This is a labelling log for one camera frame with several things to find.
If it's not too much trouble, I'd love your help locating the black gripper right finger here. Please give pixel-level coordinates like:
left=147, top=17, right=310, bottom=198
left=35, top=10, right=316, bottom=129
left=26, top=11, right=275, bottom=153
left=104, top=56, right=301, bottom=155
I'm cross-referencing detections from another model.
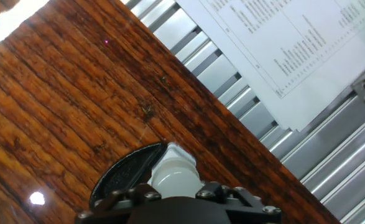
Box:
left=195, top=182, right=282, bottom=224

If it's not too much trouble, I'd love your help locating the brown wooden board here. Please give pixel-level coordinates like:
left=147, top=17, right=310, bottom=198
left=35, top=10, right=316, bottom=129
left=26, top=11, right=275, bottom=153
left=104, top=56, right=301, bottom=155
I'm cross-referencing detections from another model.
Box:
left=0, top=0, right=341, bottom=224

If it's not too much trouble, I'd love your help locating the printed white paper sheet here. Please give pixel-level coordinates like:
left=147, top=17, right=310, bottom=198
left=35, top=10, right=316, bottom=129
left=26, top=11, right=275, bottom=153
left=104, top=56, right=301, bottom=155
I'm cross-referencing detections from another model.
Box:
left=174, top=0, right=365, bottom=133

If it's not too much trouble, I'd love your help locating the black C-clamp with steel screw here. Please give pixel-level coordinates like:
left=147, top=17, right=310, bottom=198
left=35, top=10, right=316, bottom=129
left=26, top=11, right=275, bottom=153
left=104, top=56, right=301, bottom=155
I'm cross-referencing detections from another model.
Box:
left=88, top=142, right=168, bottom=211

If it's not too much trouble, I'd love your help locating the white light bulb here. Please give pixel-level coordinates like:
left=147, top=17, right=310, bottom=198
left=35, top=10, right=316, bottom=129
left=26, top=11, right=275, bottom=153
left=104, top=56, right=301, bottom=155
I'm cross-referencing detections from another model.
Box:
left=149, top=158, right=203, bottom=199

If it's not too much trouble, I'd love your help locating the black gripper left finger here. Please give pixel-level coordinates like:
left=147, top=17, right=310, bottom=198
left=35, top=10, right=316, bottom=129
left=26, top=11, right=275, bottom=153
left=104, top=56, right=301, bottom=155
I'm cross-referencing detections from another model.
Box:
left=75, top=182, right=163, bottom=224

